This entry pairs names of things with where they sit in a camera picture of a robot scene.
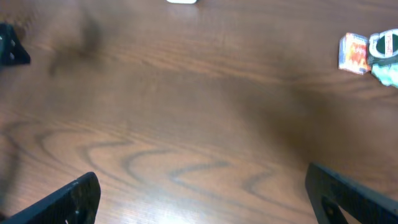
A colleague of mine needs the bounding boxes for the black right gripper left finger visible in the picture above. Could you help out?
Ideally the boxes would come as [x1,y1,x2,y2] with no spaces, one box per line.
[1,172,101,224]

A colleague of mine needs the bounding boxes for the teal white packet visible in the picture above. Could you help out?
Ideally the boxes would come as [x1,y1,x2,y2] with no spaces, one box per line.
[371,63,398,88]

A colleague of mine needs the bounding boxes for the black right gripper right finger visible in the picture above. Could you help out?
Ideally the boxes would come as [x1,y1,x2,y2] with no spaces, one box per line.
[305,163,397,224]

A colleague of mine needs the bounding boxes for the orange white small pack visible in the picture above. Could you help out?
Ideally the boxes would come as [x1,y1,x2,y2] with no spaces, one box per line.
[338,32,371,75]

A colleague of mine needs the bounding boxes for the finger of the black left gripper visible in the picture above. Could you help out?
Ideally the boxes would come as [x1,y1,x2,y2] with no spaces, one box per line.
[1,23,31,66]

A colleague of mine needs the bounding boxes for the round black red tin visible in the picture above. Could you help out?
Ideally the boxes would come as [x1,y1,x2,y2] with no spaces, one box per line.
[368,29,397,66]

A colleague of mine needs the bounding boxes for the white barcode scanner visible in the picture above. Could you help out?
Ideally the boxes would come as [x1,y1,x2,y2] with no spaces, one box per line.
[166,0,198,4]

